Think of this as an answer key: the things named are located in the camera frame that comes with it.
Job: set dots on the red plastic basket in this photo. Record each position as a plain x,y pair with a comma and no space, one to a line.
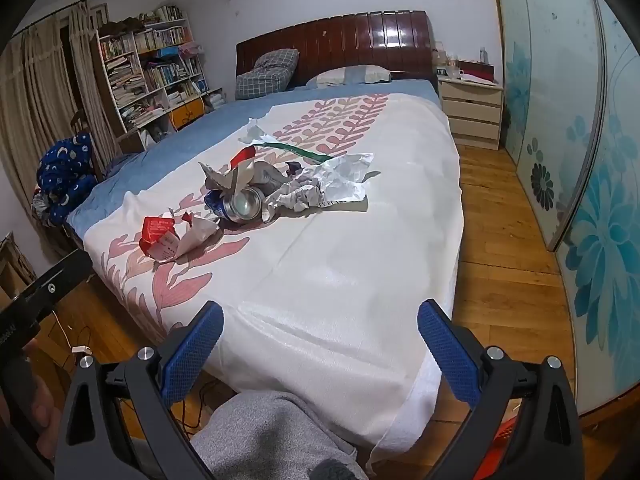
505,455

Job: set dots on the person's left hand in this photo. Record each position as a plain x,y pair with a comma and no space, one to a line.
46,410

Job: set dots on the beige curtain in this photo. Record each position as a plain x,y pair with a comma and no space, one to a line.
35,110
90,75

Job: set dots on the grey crumpled paper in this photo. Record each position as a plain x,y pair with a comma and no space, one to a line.
270,177

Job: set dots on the red box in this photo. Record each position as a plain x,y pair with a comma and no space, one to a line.
477,71

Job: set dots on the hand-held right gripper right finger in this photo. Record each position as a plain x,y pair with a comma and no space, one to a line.
445,350

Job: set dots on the red carton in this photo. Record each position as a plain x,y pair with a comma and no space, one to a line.
155,232

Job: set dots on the floral sliding wardrobe door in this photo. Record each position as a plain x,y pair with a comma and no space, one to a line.
605,260
550,85

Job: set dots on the white and blue pillow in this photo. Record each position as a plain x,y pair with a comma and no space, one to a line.
350,75

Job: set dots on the brown cardboard box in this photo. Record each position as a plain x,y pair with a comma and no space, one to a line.
12,270

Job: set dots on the blue bedsheet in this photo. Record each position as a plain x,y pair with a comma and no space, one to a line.
175,145

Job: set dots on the plaid pillow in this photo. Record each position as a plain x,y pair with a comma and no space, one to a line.
267,75

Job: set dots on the white green-striped wrapper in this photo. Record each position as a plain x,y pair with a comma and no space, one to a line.
255,132

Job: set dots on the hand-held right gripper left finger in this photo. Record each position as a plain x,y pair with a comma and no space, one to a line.
192,347

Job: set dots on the orange storage bin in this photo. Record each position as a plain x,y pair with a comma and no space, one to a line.
186,112

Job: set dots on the beige nightstand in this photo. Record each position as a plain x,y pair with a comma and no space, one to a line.
470,110

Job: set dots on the red and white wrapper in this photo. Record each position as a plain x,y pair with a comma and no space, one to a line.
245,155

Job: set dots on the shelved books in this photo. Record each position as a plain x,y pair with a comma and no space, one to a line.
165,37

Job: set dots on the beige torn paper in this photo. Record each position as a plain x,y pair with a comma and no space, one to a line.
225,180

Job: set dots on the white printed plastic pouch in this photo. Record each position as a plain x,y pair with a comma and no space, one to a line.
295,200

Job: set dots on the white leaf-print blanket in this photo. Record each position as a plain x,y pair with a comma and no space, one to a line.
325,270

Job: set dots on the white bookshelf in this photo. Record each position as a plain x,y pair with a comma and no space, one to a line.
136,67

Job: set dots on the crushed blue can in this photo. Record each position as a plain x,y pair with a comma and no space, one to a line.
245,205

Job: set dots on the white paper sheet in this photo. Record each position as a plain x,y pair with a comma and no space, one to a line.
345,175

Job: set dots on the person's grey trouser leg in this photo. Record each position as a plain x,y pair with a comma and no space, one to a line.
270,435

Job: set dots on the blue star-print clothing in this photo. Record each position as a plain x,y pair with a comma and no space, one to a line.
67,170

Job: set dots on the small red paper scrap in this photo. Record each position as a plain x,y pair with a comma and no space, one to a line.
188,217

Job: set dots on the dark wooden bed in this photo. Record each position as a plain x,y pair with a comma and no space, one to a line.
350,40

